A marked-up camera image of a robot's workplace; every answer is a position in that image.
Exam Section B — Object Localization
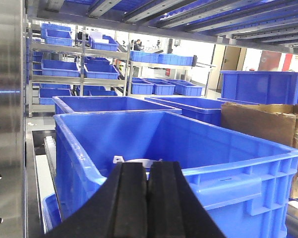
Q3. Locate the large blue plastic bin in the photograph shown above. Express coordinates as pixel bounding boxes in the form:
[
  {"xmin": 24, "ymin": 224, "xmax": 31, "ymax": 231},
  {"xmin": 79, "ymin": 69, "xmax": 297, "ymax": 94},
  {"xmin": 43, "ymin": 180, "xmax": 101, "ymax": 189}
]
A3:
[{"xmin": 54, "ymin": 111, "xmax": 298, "ymax": 238}]

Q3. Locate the blue bin behind main bin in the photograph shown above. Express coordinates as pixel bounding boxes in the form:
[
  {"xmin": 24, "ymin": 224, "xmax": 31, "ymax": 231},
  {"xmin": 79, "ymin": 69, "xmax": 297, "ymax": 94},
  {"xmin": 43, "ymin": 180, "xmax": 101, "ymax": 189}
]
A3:
[{"xmin": 53, "ymin": 96, "xmax": 182, "ymax": 115}]

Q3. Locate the blue bin behind right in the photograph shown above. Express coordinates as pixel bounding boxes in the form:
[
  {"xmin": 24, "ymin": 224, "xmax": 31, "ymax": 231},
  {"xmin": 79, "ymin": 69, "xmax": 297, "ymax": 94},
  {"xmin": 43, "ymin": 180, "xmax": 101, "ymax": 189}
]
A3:
[{"xmin": 145, "ymin": 97, "xmax": 227, "ymax": 126}]

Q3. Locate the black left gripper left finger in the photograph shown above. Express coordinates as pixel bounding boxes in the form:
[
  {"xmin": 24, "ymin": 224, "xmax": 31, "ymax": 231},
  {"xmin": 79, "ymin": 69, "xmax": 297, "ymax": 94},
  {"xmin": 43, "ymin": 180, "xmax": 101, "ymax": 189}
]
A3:
[{"xmin": 44, "ymin": 163, "xmax": 147, "ymax": 238}]

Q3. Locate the perforated steel shelf upright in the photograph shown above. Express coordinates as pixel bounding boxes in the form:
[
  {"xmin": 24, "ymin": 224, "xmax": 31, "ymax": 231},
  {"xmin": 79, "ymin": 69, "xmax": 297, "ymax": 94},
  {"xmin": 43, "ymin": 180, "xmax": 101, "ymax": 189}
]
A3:
[{"xmin": 0, "ymin": 0, "xmax": 25, "ymax": 238}]

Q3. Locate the white PVC pipe clamp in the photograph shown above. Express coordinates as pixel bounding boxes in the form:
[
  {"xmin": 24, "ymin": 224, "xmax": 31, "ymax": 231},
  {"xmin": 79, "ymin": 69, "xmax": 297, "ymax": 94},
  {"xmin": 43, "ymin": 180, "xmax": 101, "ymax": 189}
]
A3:
[{"xmin": 113, "ymin": 155, "xmax": 162, "ymax": 168}]

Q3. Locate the steel rack with blue bins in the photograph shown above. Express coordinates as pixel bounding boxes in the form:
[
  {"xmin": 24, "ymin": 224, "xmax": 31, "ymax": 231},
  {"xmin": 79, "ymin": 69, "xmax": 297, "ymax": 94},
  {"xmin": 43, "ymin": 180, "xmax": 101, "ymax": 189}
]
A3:
[{"xmin": 26, "ymin": 23, "xmax": 130, "ymax": 118}]

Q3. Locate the blue bin bottom left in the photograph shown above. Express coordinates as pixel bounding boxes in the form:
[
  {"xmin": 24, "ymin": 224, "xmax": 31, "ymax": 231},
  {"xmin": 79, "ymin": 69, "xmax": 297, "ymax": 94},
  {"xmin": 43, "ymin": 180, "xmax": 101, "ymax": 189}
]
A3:
[{"xmin": 42, "ymin": 193, "xmax": 61, "ymax": 233}]

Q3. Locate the steel cart with blue bins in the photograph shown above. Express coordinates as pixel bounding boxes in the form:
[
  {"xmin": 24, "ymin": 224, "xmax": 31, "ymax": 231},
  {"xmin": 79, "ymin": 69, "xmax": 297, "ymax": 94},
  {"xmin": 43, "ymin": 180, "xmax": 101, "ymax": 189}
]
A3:
[{"xmin": 130, "ymin": 51, "xmax": 217, "ymax": 96}]

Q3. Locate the brown cardboard box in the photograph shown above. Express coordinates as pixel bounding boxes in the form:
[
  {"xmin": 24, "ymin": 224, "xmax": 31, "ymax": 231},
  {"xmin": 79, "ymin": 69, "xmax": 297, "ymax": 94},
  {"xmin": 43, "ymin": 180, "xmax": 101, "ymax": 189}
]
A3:
[{"xmin": 221, "ymin": 102, "xmax": 298, "ymax": 198}]

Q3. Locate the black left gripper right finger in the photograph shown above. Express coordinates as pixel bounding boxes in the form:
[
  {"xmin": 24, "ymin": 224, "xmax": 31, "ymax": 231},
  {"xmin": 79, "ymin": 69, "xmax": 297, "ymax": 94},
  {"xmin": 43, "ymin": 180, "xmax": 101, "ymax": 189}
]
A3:
[{"xmin": 147, "ymin": 162, "xmax": 225, "ymax": 238}]

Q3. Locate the large blue crate far right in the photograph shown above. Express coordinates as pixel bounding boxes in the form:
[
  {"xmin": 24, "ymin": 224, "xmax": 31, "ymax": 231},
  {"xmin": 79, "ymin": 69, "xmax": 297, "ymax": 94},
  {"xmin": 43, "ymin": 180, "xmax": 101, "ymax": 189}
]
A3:
[{"xmin": 221, "ymin": 70, "xmax": 298, "ymax": 105}]

